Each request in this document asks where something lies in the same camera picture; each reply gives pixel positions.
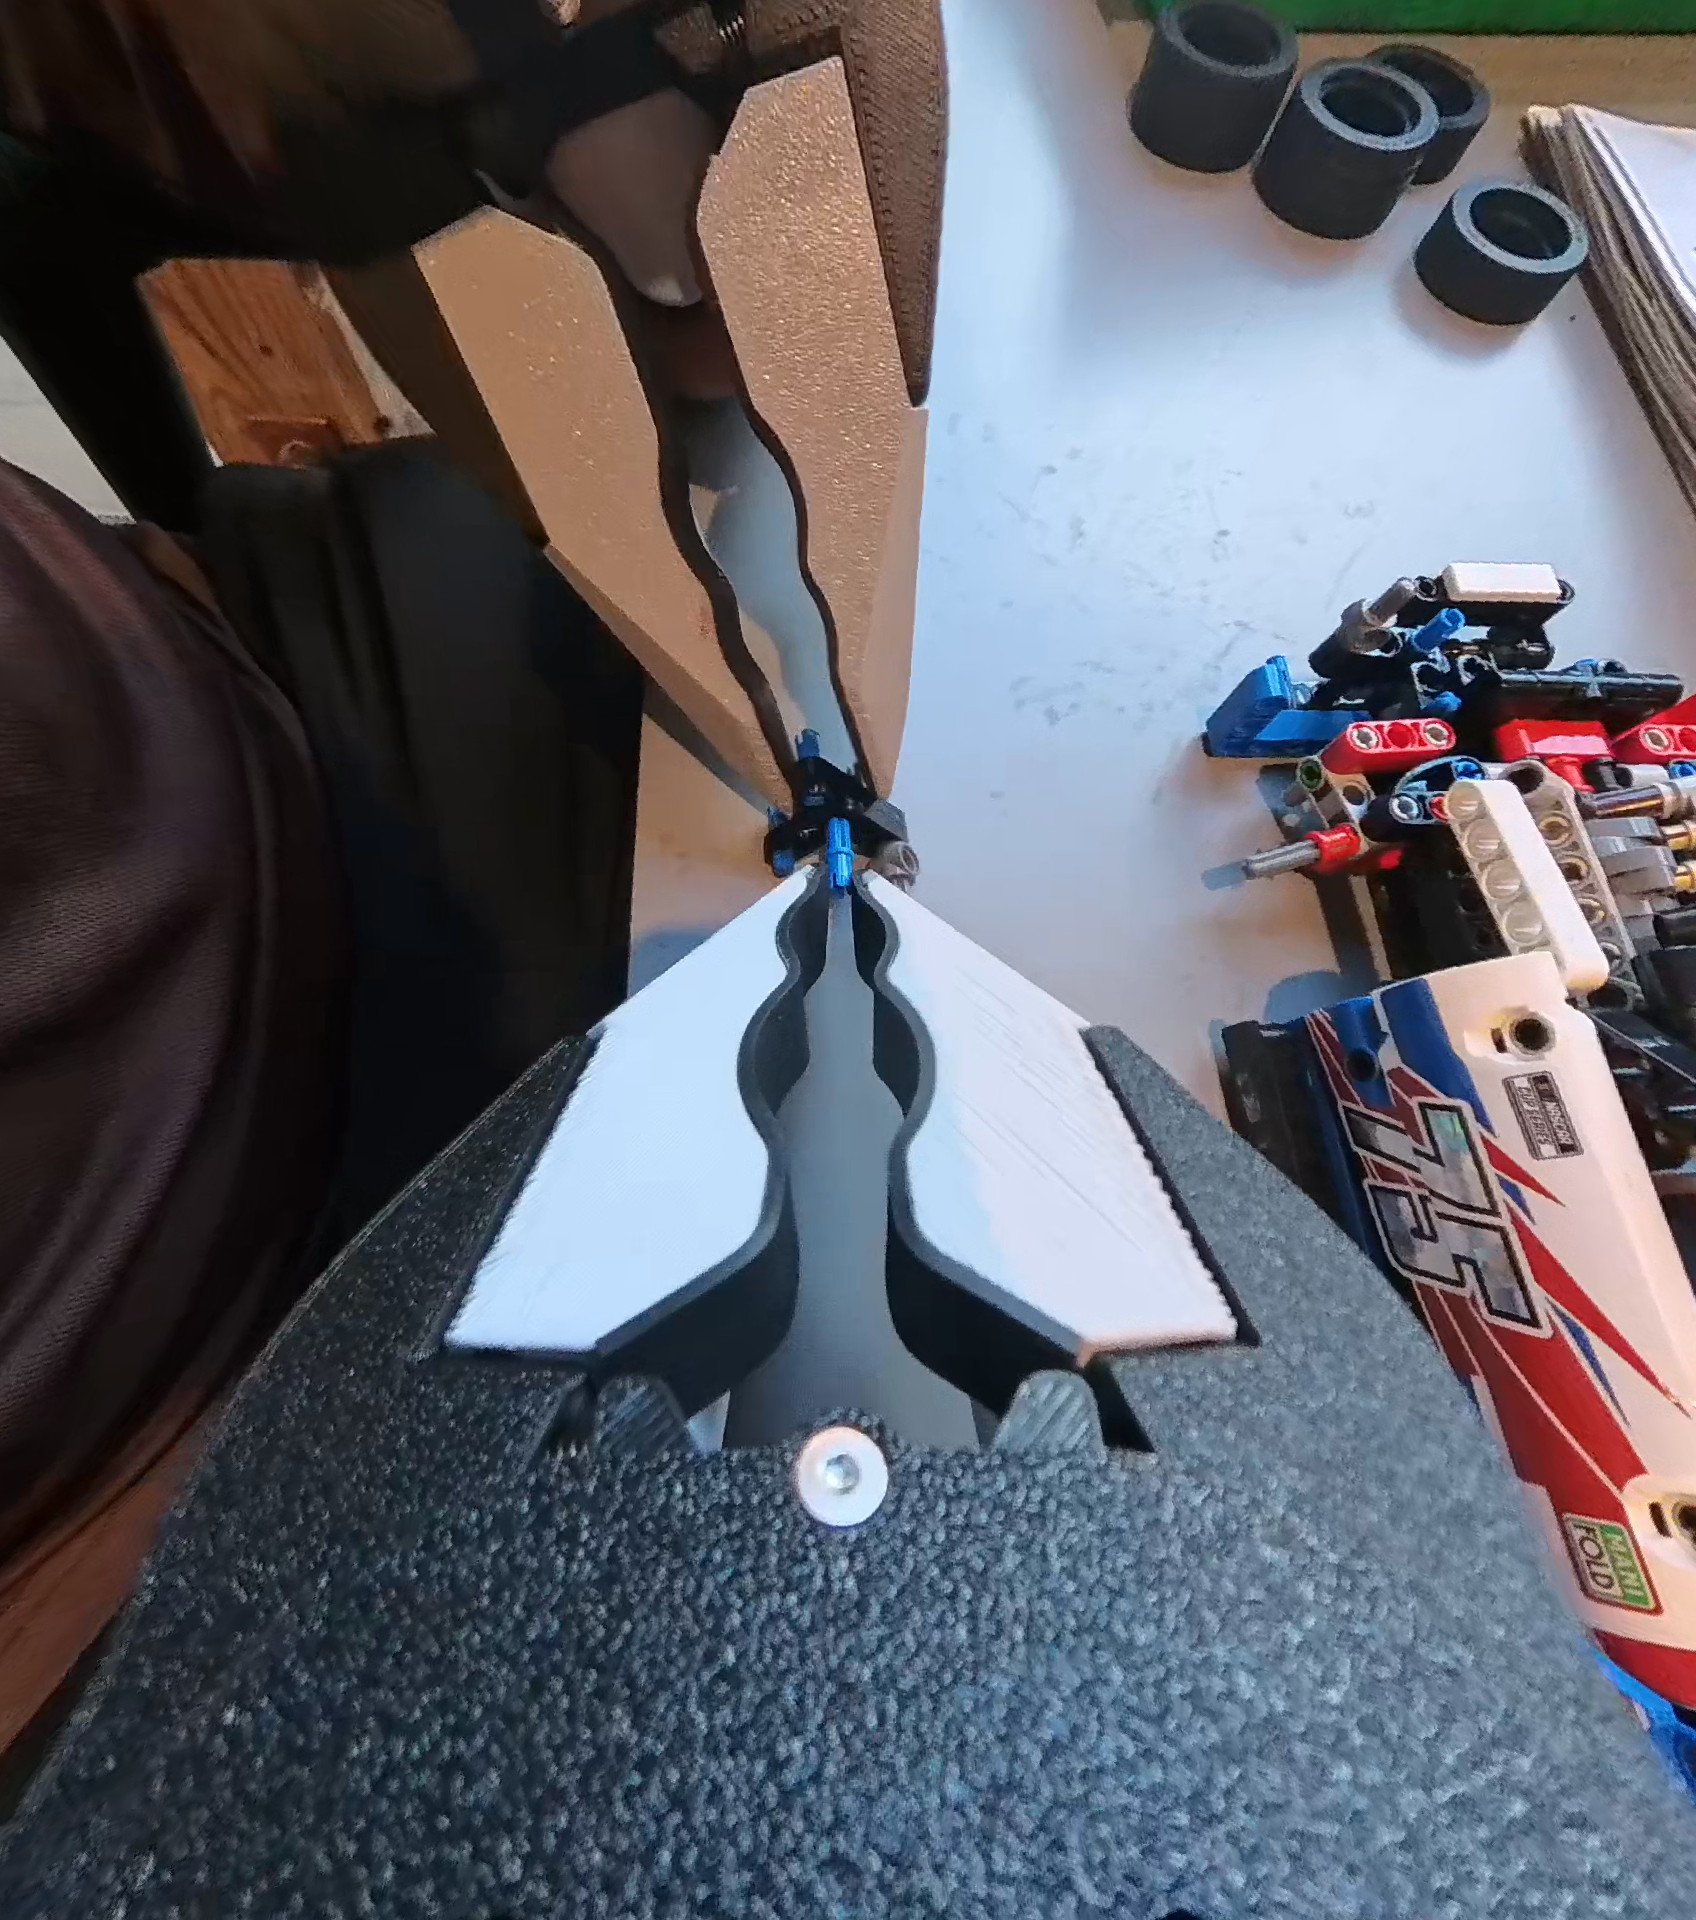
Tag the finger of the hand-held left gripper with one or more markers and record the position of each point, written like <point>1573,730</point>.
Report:
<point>562,420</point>
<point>833,375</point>

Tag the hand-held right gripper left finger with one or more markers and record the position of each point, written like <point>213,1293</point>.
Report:
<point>638,1170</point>

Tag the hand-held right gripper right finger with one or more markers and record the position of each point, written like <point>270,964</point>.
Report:
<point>1042,1170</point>

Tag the blue toy brick pin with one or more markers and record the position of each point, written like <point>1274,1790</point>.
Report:
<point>838,855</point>

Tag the small black toy brick assembly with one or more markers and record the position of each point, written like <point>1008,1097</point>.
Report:
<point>833,794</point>

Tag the person's left forearm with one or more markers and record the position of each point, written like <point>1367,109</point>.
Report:
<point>188,74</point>

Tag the light grey desk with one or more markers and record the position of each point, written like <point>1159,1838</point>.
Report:
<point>1089,524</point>

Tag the wooden beam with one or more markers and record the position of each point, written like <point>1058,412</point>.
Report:
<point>263,360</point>

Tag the black rubber toy tyre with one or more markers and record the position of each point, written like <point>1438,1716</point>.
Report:
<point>1501,255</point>
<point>1208,74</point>
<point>1457,90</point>
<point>1351,150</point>

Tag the toy brick race car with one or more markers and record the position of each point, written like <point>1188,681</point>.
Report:
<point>1539,1200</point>

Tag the open instruction booklet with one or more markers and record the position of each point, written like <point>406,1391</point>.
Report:
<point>1688,344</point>

